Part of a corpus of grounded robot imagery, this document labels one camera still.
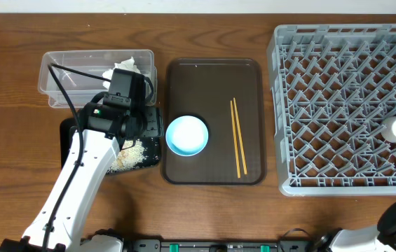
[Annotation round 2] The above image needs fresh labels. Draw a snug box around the clear plastic waste bin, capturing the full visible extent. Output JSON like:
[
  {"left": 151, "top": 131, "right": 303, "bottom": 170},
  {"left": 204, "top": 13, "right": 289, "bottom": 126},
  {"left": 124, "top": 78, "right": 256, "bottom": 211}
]
[{"left": 38, "top": 49, "right": 157, "bottom": 109}]

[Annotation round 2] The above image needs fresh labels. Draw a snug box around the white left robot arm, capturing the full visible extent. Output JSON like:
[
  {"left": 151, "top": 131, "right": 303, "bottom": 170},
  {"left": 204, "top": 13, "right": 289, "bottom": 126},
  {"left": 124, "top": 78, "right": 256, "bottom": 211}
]
[{"left": 0, "top": 102, "right": 163, "bottom": 251}]

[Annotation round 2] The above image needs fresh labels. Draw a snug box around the black plastic tray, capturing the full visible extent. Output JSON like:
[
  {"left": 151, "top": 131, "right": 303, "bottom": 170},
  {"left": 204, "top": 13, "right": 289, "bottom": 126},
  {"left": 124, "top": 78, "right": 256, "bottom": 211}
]
[{"left": 62, "top": 109, "right": 161, "bottom": 177}]

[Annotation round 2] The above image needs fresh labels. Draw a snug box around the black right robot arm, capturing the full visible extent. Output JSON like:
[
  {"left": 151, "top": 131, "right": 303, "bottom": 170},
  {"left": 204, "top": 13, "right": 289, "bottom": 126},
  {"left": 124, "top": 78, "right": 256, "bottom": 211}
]
[{"left": 309, "top": 203, "right": 396, "bottom": 252}]

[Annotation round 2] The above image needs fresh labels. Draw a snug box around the light blue bowl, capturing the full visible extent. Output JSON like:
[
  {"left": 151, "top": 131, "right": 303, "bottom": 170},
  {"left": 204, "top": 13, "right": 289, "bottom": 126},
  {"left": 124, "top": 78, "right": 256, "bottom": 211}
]
[{"left": 165, "top": 115, "right": 209, "bottom": 157}]

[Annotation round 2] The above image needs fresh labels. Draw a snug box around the grey dishwasher rack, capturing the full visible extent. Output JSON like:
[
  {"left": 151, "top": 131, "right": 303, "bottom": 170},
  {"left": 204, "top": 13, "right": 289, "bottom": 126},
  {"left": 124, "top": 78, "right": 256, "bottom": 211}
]
[{"left": 267, "top": 24, "right": 396, "bottom": 197}]

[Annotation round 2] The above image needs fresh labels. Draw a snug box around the brown serving tray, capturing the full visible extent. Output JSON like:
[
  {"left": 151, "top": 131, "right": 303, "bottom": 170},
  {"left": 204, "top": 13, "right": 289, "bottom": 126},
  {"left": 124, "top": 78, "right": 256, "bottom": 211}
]
[{"left": 162, "top": 58, "right": 267, "bottom": 186}]

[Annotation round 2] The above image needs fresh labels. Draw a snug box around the wooden chopstick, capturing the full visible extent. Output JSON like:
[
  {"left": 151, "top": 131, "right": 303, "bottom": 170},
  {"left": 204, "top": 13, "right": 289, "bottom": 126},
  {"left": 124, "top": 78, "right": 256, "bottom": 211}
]
[
  {"left": 230, "top": 100, "right": 241, "bottom": 179},
  {"left": 232, "top": 97, "right": 247, "bottom": 175}
]

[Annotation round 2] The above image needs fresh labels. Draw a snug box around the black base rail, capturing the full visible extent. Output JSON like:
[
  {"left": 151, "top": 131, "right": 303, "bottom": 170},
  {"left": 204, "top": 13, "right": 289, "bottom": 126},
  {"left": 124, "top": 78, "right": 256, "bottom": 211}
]
[{"left": 78, "top": 238, "right": 314, "bottom": 252}]

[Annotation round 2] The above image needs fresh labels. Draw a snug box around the white tissue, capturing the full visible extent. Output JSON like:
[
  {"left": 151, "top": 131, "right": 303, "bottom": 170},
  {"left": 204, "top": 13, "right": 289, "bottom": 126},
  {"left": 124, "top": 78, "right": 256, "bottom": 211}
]
[{"left": 102, "top": 57, "right": 141, "bottom": 80}]

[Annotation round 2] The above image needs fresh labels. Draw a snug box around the rice grains pile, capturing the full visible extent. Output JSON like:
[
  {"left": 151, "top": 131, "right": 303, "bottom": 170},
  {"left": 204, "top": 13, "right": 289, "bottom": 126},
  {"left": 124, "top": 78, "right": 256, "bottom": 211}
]
[{"left": 108, "top": 139, "right": 147, "bottom": 174}]

